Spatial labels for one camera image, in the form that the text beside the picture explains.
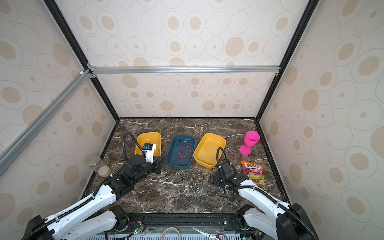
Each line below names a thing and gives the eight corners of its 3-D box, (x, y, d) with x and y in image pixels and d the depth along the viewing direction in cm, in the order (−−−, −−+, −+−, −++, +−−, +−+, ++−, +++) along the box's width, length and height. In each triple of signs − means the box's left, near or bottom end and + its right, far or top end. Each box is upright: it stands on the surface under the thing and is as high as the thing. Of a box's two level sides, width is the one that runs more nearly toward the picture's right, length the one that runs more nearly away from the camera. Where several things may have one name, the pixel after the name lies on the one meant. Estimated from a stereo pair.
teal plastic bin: (166, 169, 95) (165, 164, 90) (170, 139, 109) (169, 134, 105) (195, 169, 95) (195, 164, 90) (195, 140, 109) (195, 134, 105)
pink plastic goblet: (241, 155, 101) (247, 141, 89) (238, 145, 106) (244, 130, 94) (253, 155, 101) (261, 141, 89) (250, 145, 106) (258, 130, 94)
